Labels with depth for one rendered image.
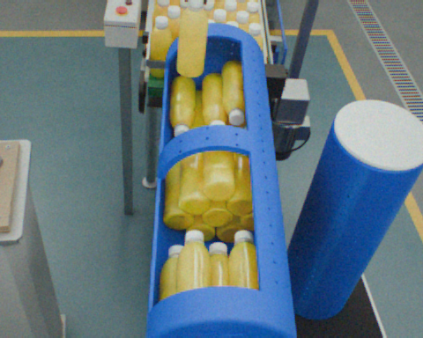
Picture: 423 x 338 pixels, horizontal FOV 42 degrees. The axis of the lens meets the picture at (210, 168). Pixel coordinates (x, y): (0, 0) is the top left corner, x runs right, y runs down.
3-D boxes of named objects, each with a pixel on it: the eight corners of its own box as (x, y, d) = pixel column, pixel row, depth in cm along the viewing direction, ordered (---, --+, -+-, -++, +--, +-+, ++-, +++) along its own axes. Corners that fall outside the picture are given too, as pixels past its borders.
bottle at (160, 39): (169, 65, 189) (172, 17, 174) (171, 78, 184) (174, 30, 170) (148, 65, 187) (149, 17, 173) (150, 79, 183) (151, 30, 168)
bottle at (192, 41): (205, 77, 144) (213, 11, 131) (179, 79, 142) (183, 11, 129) (200, 62, 149) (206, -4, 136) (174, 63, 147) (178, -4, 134)
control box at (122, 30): (105, 47, 176) (103, 18, 168) (112, 11, 189) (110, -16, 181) (137, 48, 177) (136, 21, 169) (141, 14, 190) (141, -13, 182)
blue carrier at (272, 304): (147, 383, 113) (140, 319, 91) (166, 99, 171) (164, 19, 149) (285, 384, 114) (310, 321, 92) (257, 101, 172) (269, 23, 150)
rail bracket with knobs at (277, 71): (254, 100, 181) (259, 76, 173) (252, 86, 185) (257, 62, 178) (284, 102, 181) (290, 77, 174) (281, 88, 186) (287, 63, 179)
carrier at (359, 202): (355, 318, 215) (335, 255, 233) (448, 170, 150) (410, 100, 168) (285, 323, 210) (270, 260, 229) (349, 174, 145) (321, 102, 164)
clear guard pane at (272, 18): (262, 144, 230) (285, 49, 194) (251, 34, 282) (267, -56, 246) (263, 144, 230) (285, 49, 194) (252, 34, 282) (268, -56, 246)
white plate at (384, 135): (448, 166, 149) (446, 169, 150) (411, 98, 167) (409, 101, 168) (352, 170, 145) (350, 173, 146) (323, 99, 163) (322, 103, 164)
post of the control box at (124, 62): (124, 214, 256) (117, 33, 181) (125, 207, 258) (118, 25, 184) (132, 215, 256) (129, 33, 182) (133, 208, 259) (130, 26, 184)
